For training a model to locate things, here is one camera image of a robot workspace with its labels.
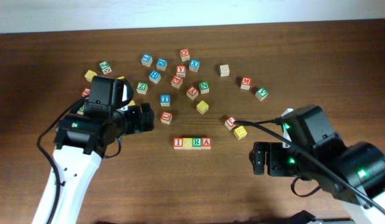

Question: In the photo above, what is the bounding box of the red U block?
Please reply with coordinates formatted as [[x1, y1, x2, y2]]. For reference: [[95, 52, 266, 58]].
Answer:
[[160, 111, 172, 124]]

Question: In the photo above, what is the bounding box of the red 3 block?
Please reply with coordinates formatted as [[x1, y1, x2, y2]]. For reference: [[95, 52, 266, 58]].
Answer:
[[225, 116, 236, 131]]

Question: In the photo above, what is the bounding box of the blue T block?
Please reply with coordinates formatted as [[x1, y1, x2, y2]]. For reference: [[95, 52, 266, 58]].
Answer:
[[160, 95, 170, 107]]

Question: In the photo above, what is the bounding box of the blue H block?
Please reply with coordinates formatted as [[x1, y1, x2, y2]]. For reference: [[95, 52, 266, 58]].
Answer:
[[149, 70, 161, 84]]

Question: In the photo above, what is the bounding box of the green R block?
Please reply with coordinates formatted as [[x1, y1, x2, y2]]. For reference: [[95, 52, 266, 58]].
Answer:
[[192, 138, 202, 149]]

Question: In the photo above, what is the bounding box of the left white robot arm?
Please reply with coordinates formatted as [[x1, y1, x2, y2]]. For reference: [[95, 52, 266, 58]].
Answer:
[[33, 103, 154, 223]]

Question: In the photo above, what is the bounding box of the green V block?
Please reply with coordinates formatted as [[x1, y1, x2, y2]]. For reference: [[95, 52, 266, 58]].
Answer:
[[255, 87, 269, 101]]

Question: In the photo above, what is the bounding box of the green Z block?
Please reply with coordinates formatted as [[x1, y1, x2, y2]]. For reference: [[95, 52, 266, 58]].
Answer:
[[136, 82, 148, 95]]

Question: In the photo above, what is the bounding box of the green N block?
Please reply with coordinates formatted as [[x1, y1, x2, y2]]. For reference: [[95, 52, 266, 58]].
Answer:
[[199, 82, 210, 94]]

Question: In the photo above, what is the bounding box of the yellow block far left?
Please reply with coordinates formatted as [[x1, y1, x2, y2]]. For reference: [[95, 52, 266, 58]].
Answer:
[[84, 70, 97, 82]]

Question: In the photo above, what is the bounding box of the red Y block upper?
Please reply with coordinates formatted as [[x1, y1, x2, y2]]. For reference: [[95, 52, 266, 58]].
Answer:
[[176, 65, 186, 77]]

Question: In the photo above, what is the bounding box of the yellow C block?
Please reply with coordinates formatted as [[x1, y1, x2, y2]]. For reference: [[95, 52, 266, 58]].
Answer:
[[183, 138, 193, 149]]

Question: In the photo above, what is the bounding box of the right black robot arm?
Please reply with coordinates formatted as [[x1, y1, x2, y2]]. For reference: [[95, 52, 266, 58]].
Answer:
[[249, 141, 385, 223]]

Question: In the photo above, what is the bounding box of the red 9 block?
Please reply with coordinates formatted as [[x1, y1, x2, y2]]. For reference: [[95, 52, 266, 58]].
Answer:
[[81, 88, 90, 96]]

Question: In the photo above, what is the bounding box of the blue D block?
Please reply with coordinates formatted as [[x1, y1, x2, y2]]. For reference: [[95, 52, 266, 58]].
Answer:
[[156, 58, 168, 71]]

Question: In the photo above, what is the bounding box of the plain wooden block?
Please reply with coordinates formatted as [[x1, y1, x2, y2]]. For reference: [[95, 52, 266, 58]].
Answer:
[[220, 65, 230, 77]]

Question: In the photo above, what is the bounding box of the yellow block right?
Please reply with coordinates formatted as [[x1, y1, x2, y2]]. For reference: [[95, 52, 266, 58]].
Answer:
[[234, 126, 248, 140]]

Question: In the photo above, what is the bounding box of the red y block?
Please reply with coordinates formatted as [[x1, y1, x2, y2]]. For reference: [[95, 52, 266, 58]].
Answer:
[[187, 86, 199, 100], [176, 65, 186, 77]]

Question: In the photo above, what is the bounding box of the blue X block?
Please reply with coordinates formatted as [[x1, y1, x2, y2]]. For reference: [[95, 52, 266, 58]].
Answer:
[[189, 59, 200, 72]]

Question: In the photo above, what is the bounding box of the yellow block centre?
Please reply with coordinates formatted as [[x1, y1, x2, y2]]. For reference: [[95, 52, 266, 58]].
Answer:
[[196, 100, 209, 114]]

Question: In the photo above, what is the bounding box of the red A block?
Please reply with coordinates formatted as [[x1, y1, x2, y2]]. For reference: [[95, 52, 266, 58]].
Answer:
[[202, 137, 212, 149]]

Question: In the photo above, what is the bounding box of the red Y block lower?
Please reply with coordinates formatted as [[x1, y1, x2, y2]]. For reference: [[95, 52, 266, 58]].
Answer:
[[187, 86, 199, 100]]

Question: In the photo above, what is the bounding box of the red E block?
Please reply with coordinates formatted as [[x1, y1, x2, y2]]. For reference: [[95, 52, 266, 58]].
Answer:
[[170, 75, 183, 89]]

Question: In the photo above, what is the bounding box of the green J block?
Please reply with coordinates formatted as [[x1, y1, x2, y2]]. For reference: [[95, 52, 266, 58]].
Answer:
[[98, 61, 112, 74]]

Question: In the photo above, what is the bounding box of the red I block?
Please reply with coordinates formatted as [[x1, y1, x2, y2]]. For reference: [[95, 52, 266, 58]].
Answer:
[[173, 138, 183, 149]]

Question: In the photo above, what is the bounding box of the red M block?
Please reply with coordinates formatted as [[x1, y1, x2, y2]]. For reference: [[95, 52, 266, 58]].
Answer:
[[240, 77, 252, 90]]

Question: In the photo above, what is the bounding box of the red C block top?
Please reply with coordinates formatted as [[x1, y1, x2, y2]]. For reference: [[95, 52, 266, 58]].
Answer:
[[180, 49, 190, 62]]

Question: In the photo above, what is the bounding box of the green B block left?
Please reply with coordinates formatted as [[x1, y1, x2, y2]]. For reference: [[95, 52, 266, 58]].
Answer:
[[77, 105, 84, 115]]

